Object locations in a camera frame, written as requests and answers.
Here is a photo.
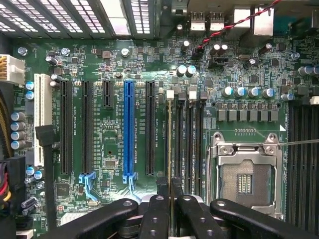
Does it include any long black expansion slot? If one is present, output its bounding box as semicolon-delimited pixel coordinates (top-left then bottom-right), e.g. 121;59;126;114
59;80;74;175
78;80;97;203
145;80;157;176

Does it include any thin metal locking lever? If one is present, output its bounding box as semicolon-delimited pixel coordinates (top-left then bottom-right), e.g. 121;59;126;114
263;139;319;150

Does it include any short black expansion slot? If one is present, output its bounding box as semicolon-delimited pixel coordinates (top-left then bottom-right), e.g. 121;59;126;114
102;80;115;109

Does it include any silver Ethernet port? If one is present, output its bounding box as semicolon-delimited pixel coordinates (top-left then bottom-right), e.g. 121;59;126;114
252;6;275;36

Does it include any dark metal PC case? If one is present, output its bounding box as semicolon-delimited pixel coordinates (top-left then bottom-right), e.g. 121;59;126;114
0;0;319;239

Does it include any white power connector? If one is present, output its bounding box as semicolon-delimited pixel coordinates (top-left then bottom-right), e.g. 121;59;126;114
0;54;26;84

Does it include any green motherboard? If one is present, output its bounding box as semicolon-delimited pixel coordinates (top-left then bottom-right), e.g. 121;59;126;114
9;37;319;239

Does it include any white PCI expansion slot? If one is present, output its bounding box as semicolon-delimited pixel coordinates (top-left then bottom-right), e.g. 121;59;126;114
33;73;53;168

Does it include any blue expansion slot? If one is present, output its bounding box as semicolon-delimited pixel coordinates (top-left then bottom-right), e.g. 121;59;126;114
123;80;137;198

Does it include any flat black data cable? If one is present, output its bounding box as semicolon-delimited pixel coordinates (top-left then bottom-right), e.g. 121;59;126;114
35;124;58;230

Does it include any RAM slot with black latch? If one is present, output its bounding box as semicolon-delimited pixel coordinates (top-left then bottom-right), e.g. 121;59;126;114
175;93;186;180
196;92;208;199

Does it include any silver USB port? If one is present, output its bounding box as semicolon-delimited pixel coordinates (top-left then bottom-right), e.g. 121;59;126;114
209;10;225;32
190;10;206;32

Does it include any silver CPU socket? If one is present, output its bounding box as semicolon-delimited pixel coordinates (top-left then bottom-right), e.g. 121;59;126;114
207;131;285;221

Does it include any red and black twisted wire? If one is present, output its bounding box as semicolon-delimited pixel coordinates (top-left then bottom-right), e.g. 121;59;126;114
196;0;283;51

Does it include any black power plug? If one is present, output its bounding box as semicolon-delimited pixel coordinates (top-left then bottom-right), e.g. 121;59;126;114
0;156;26;218

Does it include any yellow and black wire bundle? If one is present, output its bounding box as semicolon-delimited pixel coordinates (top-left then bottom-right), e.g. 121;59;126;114
0;86;13;158

